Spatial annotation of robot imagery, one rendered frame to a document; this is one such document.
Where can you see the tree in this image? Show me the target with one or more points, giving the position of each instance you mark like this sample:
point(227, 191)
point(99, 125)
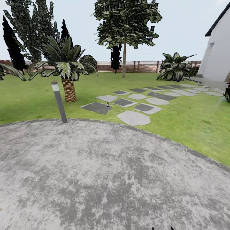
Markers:
point(14, 51)
point(125, 22)
point(45, 17)
point(28, 28)
point(115, 58)
point(64, 30)

